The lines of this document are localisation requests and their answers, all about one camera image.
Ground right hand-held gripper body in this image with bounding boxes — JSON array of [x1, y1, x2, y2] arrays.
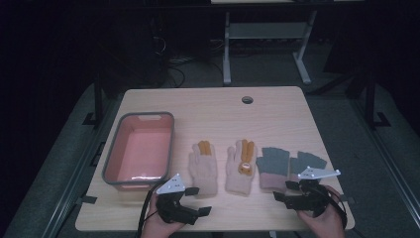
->
[[283, 166, 342, 218]]

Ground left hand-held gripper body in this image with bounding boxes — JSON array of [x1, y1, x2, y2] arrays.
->
[[155, 173, 200, 226]]

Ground beige glove with orange fingers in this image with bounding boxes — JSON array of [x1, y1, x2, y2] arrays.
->
[[188, 140, 219, 196]]

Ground grey and pink fingerless glove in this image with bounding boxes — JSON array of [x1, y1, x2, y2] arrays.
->
[[256, 147, 291, 192], [289, 151, 328, 186]]

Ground beige glove with bear face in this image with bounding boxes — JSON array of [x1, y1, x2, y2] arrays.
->
[[225, 138, 258, 196]]

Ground pink basin with grey rim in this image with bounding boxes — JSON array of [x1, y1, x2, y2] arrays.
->
[[101, 111, 175, 192]]

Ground person's left hand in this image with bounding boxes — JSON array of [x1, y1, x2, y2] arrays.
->
[[141, 194, 185, 238]]

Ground person's right hand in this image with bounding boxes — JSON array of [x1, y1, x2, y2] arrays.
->
[[296, 185, 347, 238]]

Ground black metal stand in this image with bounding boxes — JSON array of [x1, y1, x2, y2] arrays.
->
[[82, 73, 105, 127], [364, 67, 392, 131]]

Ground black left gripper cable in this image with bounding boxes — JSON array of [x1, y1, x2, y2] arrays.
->
[[136, 180, 163, 238]]

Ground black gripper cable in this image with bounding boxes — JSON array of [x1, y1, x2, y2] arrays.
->
[[325, 186, 349, 230], [136, 180, 163, 238]]

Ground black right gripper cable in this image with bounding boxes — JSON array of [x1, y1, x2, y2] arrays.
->
[[325, 186, 349, 230]]

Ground black table edge bracket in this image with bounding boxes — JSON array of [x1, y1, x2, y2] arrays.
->
[[78, 194, 99, 205]]

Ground bundle of floor cables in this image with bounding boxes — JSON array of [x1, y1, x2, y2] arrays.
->
[[152, 34, 226, 87]]

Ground white metal desk frame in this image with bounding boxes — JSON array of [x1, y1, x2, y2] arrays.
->
[[222, 9, 319, 85]]

